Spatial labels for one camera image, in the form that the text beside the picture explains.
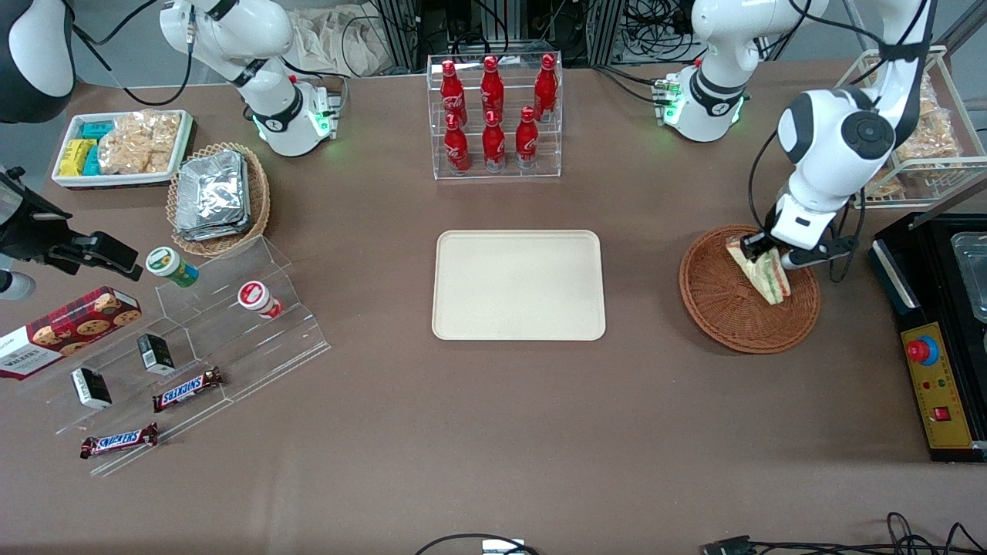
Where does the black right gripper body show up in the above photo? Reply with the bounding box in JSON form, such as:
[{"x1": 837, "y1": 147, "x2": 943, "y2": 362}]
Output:
[{"x1": 0, "y1": 166, "x2": 75, "y2": 264}]

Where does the triangular sandwich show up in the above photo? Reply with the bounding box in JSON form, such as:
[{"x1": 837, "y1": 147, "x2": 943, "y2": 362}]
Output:
[{"x1": 726, "y1": 235, "x2": 792, "y2": 307}]

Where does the white rectangular snack tray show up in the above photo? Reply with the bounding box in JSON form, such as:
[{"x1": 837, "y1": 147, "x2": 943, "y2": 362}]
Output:
[{"x1": 52, "y1": 109, "x2": 194, "y2": 190}]

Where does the round brown wicker basket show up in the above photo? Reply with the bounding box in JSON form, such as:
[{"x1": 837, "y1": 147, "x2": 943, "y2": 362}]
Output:
[{"x1": 679, "y1": 224, "x2": 821, "y2": 355}]

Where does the light oval wicker basket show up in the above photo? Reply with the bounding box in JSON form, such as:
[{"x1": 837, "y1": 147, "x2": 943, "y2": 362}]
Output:
[{"x1": 167, "y1": 142, "x2": 271, "y2": 258}]

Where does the beige plastic tray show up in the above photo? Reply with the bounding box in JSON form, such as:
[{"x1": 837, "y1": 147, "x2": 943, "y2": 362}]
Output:
[{"x1": 432, "y1": 230, "x2": 607, "y2": 341}]

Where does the green lid snack cup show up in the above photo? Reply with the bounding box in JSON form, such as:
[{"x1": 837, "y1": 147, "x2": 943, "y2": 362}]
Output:
[{"x1": 146, "y1": 247, "x2": 200, "y2": 289}]

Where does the red tartan cookie box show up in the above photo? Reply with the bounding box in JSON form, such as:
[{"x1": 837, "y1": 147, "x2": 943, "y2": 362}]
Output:
[{"x1": 0, "y1": 286, "x2": 143, "y2": 381}]

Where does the yellow snack pack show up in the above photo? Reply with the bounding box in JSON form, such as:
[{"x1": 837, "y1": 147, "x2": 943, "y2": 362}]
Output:
[{"x1": 59, "y1": 139, "x2": 97, "y2": 177}]

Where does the small black white box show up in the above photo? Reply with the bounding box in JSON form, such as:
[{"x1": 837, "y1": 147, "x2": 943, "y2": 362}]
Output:
[
  {"x1": 137, "y1": 333, "x2": 177, "y2": 377},
  {"x1": 71, "y1": 367, "x2": 114, "y2": 411}
]

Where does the clear bag of crackers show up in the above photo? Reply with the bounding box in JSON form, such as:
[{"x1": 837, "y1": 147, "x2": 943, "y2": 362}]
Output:
[{"x1": 98, "y1": 110, "x2": 183, "y2": 176}]

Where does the stack of silver foil packs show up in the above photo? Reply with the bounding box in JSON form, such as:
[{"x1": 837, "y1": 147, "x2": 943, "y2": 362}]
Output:
[{"x1": 175, "y1": 150, "x2": 252, "y2": 242}]

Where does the red lid snack cup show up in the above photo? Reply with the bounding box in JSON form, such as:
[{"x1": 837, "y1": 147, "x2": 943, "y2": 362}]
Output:
[{"x1": 237, "y1": 281, "x2": 284, "y2": 321}]

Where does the Snickers chocolate bar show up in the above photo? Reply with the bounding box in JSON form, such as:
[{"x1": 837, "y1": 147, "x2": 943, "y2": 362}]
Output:
[
  {"x1": 152, "y1": 366, "x2": 226, "y2": 414},
  {"x1": 80, "y1": 422, "x2": 160, "y2": 461}
]

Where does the clear acrylic stepped display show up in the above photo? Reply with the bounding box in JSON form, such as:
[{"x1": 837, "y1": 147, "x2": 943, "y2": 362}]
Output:
[{"x1": 19, "y1": 235, "x2": 332, "y2": 478}]

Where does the clear plastic container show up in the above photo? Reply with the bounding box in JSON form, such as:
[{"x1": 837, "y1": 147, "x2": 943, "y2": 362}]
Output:
[{"x1": 952, "y1": 231, "x2": 987, "y2": 323}]

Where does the black control box yellow panel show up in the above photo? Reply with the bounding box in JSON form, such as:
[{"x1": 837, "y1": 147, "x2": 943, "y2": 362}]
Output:
[{"x1": 870, "y1": 212, "x2": 987, "y2": 464}]

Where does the red cola bottle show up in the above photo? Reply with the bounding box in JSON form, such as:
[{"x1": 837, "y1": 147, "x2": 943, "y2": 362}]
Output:
[
  {"x1": 480, "y1": 55, "x2": 505, "y2": 121},
  {"x1": 483, "y1": 110, "x2": 507, "y2": 173},
  {"x1": 515, "y1": 106, "x2": 540, "y2": 170},
  {"x1": 444, "y1": 113, "x2": 470, "y2": 175},
  {"x1": 534, "y1": 54, "x2": 558, "y2": 123},
  {"x1": 440, "y1": 60, "x2": 468, "y2": 126}
]

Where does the clear acrylic bottle rack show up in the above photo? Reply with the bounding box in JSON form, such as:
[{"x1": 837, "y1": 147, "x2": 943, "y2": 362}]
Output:
[{"x1": 426, "y1": 52, "x2": 564, "y2": 181}]

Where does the beige cloth bag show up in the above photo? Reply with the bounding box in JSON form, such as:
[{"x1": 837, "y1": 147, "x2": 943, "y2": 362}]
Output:
[{"x1": 289, "y1": 4, "x2": 396, "y2": 79}]

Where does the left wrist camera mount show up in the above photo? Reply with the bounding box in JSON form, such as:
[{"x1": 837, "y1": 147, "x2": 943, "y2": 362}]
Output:
[{"x1": 781, "y1": 237, "x2": 858, "y2": 271}]

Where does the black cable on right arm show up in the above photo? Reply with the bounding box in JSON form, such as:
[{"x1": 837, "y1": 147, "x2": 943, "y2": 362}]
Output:
[{"x1": 71, "y1": 0, "x2": 195, "y2": 108}]

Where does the white wire rack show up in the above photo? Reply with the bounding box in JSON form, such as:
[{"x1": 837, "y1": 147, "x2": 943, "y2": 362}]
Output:
[{"x1": 837, "y1": 46, "x2": 987, "y2": 210}]

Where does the tangle of black cables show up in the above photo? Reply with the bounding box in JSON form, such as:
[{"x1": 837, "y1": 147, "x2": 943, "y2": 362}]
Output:
[{"x1": 625, "y1": 0, "x2": 702, "y2": 64}]

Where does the aluminium frame post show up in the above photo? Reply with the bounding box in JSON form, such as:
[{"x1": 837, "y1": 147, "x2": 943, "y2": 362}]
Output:
[
  {"x1": 586, "y1": 0, "x2": 626, "y2": 67},
  {"x1": 378, "y1": 0, "x2": 422, "y2": 75}
]

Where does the black cable bundle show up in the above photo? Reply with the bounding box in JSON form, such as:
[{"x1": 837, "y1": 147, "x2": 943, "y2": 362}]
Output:
[{"x1": 752, "y1": 511, "x2": 987, "y2": 555}]

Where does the black looped cable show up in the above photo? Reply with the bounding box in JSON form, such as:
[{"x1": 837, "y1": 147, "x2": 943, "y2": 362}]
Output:
[{"x1": 415, "y1": 533, "x2": 542, "y2": 555}]

